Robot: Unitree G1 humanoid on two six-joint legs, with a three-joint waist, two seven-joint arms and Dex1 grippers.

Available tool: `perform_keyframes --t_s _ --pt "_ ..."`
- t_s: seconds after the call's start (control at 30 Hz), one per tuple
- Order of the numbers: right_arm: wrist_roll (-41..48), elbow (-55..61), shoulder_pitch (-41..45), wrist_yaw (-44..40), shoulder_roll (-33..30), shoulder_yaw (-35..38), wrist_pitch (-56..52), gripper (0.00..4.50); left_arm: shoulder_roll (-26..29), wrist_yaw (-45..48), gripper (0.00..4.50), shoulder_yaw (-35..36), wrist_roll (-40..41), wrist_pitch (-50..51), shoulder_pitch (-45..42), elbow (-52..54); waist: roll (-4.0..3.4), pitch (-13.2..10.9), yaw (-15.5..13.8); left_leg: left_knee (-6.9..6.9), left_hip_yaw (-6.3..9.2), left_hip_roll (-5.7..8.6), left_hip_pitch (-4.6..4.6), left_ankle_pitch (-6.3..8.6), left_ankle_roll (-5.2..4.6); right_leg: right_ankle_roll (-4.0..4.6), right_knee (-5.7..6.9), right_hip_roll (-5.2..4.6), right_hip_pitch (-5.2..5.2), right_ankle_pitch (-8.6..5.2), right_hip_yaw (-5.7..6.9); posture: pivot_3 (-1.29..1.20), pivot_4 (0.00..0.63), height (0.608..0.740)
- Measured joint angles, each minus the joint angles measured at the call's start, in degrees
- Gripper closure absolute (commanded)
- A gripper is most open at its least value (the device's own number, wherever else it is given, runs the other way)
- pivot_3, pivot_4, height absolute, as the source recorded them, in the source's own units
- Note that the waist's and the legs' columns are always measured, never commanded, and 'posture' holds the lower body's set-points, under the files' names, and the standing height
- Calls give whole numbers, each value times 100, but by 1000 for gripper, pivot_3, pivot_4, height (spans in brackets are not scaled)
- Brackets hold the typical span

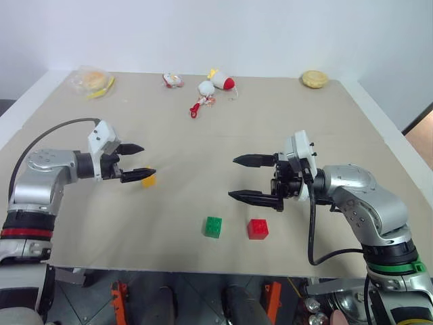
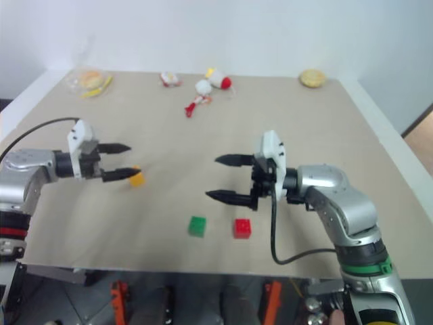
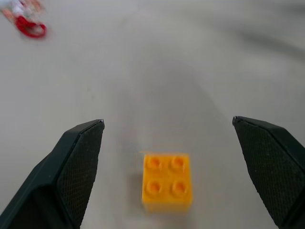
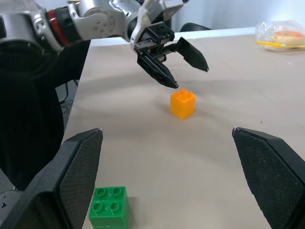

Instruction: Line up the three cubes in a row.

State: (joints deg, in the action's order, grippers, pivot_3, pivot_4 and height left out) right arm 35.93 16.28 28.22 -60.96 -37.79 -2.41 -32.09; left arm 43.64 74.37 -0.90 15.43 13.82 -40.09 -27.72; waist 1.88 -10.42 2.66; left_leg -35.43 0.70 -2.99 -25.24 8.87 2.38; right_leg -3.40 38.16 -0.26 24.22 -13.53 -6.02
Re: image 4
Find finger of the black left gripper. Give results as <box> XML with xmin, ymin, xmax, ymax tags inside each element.
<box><xmin>175</xmin><ymin>36</ymin><xmax>210</xmax><ymax>73</ymax></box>
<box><xmin>136</xmin><ymin>50</ymin><xmax>180</xmax><ymax>90</ymax></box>

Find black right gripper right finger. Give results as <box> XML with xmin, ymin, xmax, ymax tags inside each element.
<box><xmin>232</xmin><ymin>126</ymin><xmax>305</xmax><ymax>229</ymax></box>

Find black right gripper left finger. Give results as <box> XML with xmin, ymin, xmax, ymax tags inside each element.
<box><xmin>4</xmin><ymin>128</ymin><xmax>104</xmax><ymax>229</ymax></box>

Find black chair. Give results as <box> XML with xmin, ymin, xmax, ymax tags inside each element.
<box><xmin>179</xmin><ymin>22</ymin><xmax>213</xmax><ymax>33</ymax></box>

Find orange toy brick cube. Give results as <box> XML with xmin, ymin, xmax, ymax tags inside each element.
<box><xmin>170</xmin><ymin>88</ymin><xmax>197</xmax><ymax>120</ymax></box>

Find green toy brick cube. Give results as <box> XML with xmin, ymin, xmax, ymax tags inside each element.
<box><xmin>88</xmin><ymin>186</ymin><xmax>131</xmax><ymax>229</ymax></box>

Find black robot torso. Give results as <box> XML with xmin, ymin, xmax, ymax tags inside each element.
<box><xmin>0</xmin><ymin>39</ymin><xmax>92</xmax><ymax>191</ymax></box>

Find clear plastic bag with food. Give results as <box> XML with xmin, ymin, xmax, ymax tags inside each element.
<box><xmin>254</xmin><ymin>21</ymin><xmax>305</xmax><ymax>52</ymax></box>

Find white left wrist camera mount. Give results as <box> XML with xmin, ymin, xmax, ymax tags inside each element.
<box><xmin>130</xmin><ymin>0</ymin><xmax>190</xmax><ymax>52</ymax></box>

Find thin black cable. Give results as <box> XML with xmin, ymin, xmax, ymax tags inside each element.
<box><xmin>59</xmin><ymin>81</ymin><xmax>72</xmax><ymax>115</ymax></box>

